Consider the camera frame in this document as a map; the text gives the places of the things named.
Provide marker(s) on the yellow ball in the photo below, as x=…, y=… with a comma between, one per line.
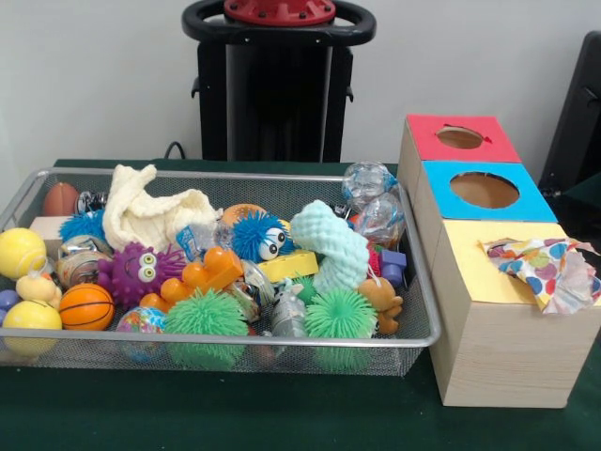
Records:
x=21, y=252
x=33, y=315

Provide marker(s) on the green spiky ball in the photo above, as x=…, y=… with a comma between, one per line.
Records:
x=207, y=315
x=340, y=315

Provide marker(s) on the cream knitted cloth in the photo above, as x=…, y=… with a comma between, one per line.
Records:
x=150, y=211

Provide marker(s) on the dark green table cloth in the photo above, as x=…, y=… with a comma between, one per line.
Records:
x=282, y=413

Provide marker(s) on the orange plastic toy block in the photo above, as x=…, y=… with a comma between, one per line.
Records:
x=202, y=272

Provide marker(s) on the blue spiky ball with eyes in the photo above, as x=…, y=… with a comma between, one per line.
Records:
x=254, y=235

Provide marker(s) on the wooden box with three holes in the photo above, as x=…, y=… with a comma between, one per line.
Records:
x=507, y=348

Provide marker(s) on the purple furry monster toy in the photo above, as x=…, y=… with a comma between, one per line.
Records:
x=136, y=272

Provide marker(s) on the black monitor panel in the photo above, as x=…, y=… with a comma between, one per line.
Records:
x=577, y=122

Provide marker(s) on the orange toy basketball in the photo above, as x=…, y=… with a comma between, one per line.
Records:
x=86, y=305

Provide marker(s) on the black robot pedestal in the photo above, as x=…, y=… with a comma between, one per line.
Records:
x=272, y=94

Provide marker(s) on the small dotted cloth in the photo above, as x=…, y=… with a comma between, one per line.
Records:
x=549, y=272

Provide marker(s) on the mint green foam cloth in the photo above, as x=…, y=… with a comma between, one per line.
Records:
x=333, y=249

